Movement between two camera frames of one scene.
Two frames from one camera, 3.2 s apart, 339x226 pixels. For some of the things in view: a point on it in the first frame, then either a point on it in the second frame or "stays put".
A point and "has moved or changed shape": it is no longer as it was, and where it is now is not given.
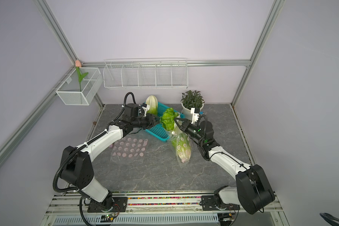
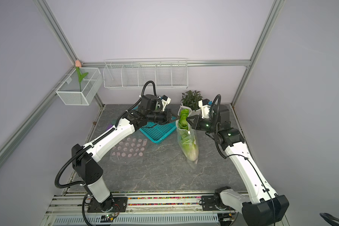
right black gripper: [186, 125] to [197, 123]
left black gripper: [150, 119] to [168, 116]
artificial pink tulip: [78, 64] stays put
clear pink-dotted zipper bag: [131, 149] stays put
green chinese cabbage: [167, 118] has moved or changed shape
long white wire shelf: [146, 73] stays put
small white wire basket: [69, 91] stays put
